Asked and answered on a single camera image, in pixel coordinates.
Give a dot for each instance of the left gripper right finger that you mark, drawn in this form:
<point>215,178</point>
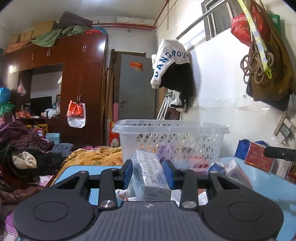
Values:
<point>186,181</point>

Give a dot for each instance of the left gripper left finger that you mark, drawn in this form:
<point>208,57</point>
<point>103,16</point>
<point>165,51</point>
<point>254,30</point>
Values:
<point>111,180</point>

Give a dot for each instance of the translucent white plastic basket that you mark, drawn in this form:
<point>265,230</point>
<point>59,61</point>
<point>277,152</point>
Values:
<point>187,144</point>

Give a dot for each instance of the white medicine box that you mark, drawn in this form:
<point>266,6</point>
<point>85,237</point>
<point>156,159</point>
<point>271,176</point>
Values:
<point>148,178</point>

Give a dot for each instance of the yellow floral blanket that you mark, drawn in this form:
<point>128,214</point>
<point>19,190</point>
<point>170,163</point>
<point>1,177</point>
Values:
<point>103,156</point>

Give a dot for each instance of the red gold gift box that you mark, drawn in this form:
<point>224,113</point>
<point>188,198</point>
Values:
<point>264,164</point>

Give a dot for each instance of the blue shopping bag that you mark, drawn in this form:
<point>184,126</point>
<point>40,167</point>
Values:
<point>245,149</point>

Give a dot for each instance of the brown hanging bag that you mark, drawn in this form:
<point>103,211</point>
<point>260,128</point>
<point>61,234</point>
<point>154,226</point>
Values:
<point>276,90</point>

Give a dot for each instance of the orange white plastic bag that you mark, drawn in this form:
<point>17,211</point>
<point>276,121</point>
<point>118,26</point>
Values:
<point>76,114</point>

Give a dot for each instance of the grey metal door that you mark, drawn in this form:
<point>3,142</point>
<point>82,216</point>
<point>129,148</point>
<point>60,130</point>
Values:
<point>137,99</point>

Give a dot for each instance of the black television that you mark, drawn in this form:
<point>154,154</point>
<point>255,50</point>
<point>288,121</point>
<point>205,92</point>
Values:
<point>40,104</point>

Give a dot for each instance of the purple clothes pile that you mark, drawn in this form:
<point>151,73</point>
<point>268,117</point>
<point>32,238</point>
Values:
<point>15,136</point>

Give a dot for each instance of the dark red wooden wardrobe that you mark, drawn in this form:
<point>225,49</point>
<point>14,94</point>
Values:
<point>83,58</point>

